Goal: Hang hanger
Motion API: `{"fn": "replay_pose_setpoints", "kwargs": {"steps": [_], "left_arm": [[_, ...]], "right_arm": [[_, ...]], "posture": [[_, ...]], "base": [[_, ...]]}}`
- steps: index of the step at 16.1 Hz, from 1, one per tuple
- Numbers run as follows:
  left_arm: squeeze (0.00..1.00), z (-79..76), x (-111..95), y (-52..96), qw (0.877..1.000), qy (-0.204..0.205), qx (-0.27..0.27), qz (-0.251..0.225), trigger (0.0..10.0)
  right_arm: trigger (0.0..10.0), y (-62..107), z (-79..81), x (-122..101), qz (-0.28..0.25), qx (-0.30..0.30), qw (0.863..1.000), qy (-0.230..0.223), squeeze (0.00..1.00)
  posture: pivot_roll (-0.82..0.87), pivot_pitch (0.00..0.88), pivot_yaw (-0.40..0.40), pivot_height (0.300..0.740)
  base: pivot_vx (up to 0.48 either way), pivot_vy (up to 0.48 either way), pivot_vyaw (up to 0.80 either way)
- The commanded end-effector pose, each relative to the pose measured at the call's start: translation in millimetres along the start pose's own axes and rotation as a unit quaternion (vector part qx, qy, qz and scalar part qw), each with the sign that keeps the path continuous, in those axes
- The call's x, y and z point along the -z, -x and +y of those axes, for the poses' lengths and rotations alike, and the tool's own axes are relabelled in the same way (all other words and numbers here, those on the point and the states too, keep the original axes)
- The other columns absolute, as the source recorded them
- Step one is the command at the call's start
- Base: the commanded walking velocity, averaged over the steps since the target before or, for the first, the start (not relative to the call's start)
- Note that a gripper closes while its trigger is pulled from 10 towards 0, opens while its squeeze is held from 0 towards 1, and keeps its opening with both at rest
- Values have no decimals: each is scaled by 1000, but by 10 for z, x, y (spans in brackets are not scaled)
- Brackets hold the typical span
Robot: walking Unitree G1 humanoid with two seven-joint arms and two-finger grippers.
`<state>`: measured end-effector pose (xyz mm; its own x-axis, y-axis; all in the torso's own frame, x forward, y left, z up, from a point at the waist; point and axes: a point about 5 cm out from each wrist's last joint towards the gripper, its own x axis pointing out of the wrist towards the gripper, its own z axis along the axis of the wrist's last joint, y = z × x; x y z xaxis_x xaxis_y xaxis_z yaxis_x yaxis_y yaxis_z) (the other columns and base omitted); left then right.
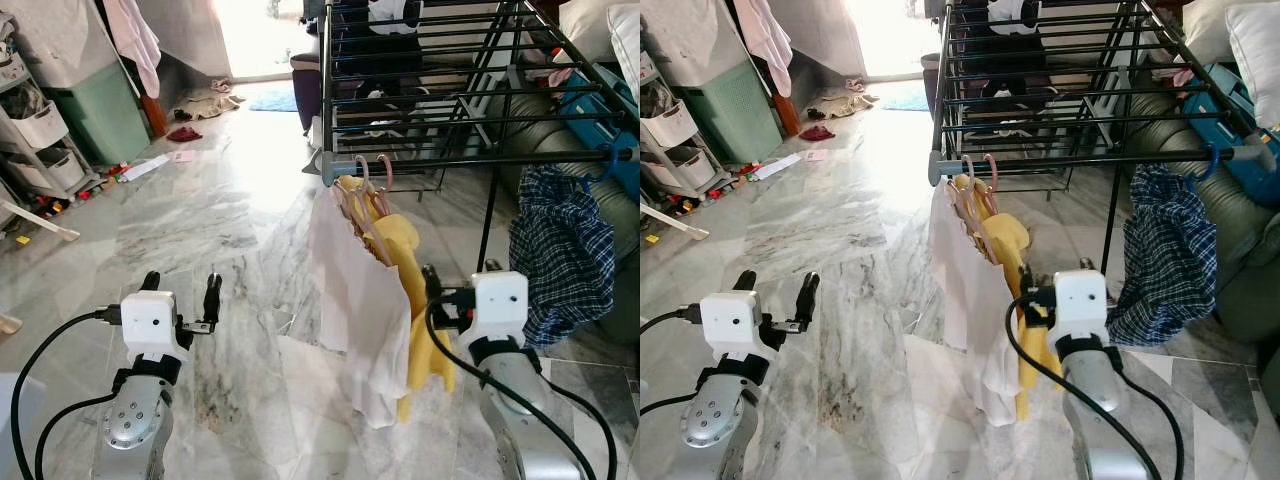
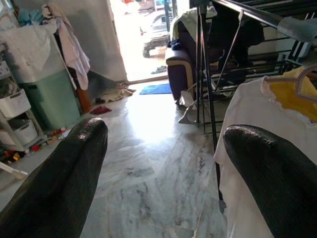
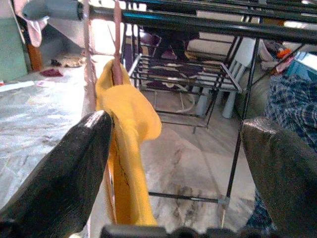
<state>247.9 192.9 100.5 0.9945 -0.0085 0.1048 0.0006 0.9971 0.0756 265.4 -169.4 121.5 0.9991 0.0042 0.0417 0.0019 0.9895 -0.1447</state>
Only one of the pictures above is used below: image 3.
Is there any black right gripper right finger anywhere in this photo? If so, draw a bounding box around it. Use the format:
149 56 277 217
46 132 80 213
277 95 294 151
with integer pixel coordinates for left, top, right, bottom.
241 117 317 238

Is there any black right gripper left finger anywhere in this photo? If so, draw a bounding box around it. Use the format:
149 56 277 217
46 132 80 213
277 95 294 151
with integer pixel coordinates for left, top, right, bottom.
0 111 115 238

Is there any yellow printed t-shirt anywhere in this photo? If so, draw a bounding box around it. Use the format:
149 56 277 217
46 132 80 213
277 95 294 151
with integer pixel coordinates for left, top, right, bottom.
95 59 163 227

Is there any blue plaid shirt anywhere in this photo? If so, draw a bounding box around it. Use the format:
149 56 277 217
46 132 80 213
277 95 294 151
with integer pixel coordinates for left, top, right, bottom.
247 73 317 235

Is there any cream white shirt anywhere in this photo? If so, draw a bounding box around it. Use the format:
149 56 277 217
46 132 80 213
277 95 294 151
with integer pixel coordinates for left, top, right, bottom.
81 0 99 115

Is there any white paper strip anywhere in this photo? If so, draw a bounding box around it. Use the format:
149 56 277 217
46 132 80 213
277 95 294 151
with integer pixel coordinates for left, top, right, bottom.
0 80 35 93

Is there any red cloth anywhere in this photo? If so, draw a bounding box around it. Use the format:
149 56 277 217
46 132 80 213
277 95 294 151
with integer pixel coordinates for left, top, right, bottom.
40 68 63 77

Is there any white plastic chair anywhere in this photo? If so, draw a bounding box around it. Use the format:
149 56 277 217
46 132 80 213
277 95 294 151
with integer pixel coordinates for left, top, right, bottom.
195 37 260 119

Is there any green cabinet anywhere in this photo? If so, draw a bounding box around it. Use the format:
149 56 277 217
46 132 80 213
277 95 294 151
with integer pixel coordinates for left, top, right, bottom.
0 16 29 81

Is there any black metal drying rack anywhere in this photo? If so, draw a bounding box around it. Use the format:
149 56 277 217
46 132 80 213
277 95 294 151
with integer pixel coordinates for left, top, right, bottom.
88 0 317 225

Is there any brown wooden post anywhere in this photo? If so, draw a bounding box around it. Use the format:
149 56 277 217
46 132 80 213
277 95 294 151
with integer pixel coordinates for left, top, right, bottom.
26 42 43 72

